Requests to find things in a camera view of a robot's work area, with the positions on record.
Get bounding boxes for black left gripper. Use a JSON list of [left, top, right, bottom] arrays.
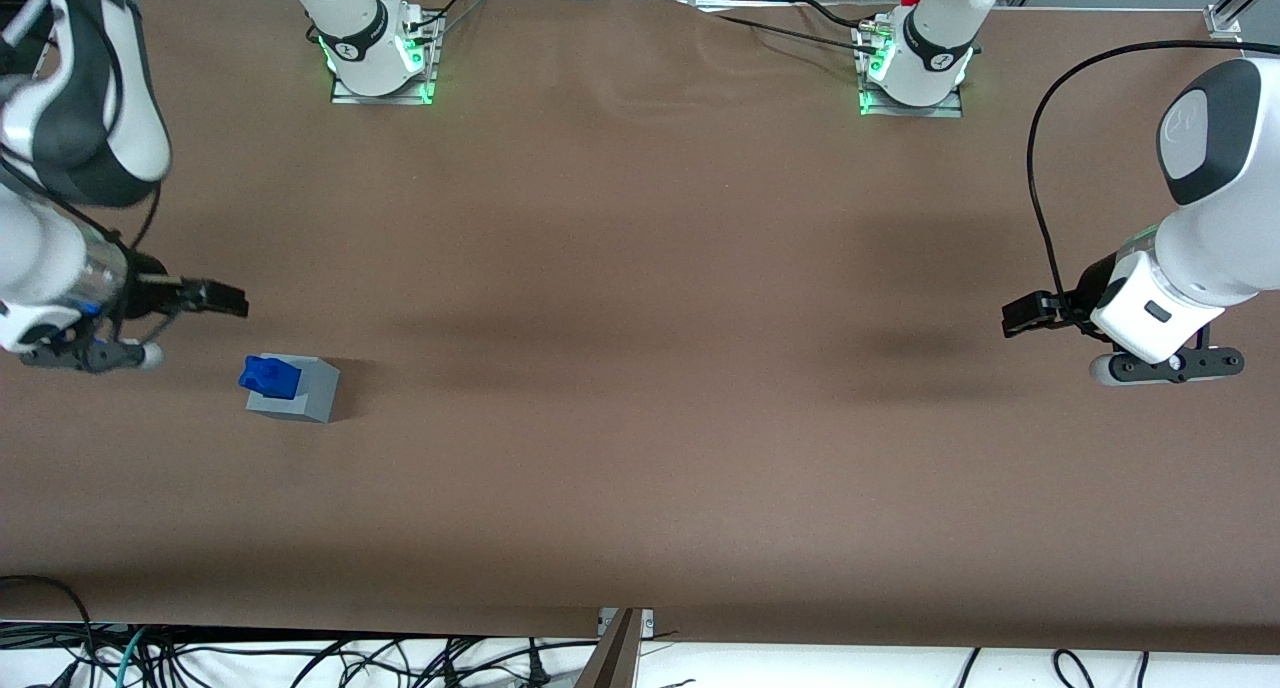
[[1002, 253, 1123, 340]]

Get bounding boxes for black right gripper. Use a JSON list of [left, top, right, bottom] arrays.
[[115, 252, 250, 321]]

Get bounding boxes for blue plastic part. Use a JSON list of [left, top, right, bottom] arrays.
[[238, 355, 302, 402]]

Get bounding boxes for gray cube base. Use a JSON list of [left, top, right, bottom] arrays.
[[245, 353, 342, 425]]

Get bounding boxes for aluminium corner profile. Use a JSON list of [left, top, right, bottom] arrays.
[[1205, 0, 1280, 39]]

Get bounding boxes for brown table cover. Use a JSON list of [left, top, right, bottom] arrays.
[[0, 0, 1280, 659]]

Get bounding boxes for aluminium profile beam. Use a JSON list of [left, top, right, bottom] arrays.
[[574, 608, 657, 688]]

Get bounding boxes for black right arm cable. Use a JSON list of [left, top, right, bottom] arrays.
[[0, 156, 164, 255]]

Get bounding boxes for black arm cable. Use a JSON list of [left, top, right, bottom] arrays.
[[1026, 40, 1280, 315], [0, 156, 164, 255]]

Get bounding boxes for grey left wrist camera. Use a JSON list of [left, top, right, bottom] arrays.
[[1089, 347, 1246, 388]]

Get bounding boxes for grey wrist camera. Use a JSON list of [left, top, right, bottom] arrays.
[[19, 339, 165, 375], [1089, 347, 1246, 388]]

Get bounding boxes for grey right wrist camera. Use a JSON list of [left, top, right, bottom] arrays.
[[19, 339, 165, 375]]

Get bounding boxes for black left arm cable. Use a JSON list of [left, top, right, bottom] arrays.
[[1026, 40, 1280, 315]]

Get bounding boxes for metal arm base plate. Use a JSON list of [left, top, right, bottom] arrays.
[[330, 8, 439, 107], [857, 23, 965, 120]]

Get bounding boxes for black looping floor cable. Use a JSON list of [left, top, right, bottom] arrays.
[[0, 574, 98, 688]]

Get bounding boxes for teal floor cable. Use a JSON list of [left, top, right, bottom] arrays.
[[112, 626, 153, 688]]

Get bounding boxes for black base cable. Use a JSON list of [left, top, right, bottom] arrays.
[[405, 0, 491, 45]]

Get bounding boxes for long black table cable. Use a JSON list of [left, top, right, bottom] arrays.
[[712, 12, 883, 53]]

